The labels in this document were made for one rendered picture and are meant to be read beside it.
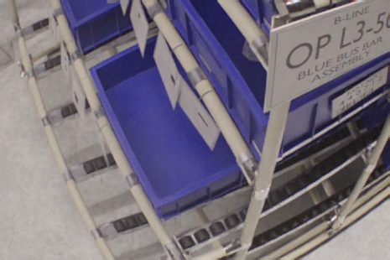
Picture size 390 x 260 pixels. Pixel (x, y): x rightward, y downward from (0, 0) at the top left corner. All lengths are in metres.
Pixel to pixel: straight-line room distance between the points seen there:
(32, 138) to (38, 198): 0.24
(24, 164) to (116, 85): 0.86
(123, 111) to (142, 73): 0.10
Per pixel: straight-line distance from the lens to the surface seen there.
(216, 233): 1.69
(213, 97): 1.45
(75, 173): 2.08
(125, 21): 1.88
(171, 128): 1.77
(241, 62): 1.47
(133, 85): 1.83
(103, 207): 2.50
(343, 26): 0.96
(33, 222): 2.52
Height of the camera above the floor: 2.33
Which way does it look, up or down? 64 degrees down
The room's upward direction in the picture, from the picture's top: 1 degrees clockwise
